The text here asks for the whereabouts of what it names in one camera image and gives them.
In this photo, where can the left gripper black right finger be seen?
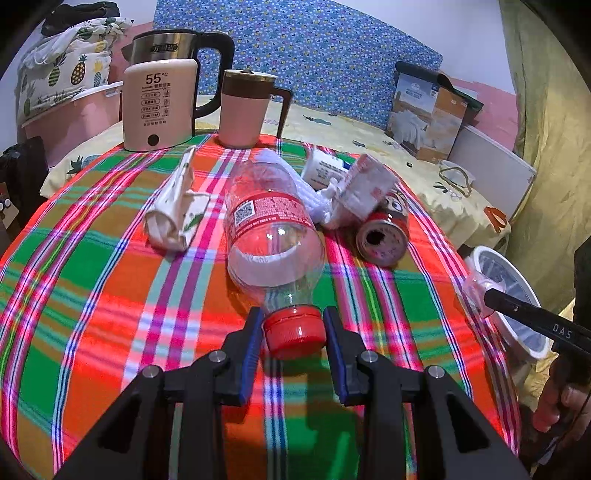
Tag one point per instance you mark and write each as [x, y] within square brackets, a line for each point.
[453, 439]

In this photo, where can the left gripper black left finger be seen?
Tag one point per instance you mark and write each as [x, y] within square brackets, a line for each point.
[132, 439]

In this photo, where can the red drink can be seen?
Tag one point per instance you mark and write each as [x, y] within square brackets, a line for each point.
[384, 237]

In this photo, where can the white paper wrapper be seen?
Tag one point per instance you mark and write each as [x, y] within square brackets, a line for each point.
[172, 219]

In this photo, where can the clear plastic bottle red cap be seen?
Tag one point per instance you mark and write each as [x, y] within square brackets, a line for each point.
[275, 256]

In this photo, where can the red white milk carton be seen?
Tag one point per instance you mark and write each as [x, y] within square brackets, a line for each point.
[365, 186]

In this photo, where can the white blue yogurt cup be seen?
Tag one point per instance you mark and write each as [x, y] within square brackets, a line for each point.
[320, 168]

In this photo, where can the white tissue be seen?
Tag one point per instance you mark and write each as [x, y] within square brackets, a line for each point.
[335, 216]

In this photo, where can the white bubble wrap roll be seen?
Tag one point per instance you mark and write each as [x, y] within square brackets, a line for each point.
[318, 206]

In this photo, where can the white trash bin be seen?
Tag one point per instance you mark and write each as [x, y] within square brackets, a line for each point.
[489, 269]

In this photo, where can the person's right hand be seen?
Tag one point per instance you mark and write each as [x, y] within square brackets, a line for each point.
[554, 398]

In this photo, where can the yellow pineapple bed sheet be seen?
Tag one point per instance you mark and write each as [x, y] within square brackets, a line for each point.
[463, 219]

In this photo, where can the olive green curtain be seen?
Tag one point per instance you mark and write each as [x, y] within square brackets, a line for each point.
[553, 103]

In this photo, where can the bedding package box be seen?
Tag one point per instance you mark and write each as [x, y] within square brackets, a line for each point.
[428, 112]

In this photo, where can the black object at left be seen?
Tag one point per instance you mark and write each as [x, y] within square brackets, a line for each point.
[24, 169]

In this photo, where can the pink storage box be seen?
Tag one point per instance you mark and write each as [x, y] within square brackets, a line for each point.
[70, 123]

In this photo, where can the pink mug brown lid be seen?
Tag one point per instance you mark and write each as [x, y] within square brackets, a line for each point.
[245, 97]

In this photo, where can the blue floral headboard cushion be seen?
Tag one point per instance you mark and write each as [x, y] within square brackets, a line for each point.
[334, 58]

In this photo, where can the pineapple print folded quilt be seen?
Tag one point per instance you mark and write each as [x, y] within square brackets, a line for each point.
[59, 67]

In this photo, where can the black clothes on quilt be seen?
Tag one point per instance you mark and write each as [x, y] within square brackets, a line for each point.
[65, 16]

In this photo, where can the rope handle bag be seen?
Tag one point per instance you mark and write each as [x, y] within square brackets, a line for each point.
[457, 177]

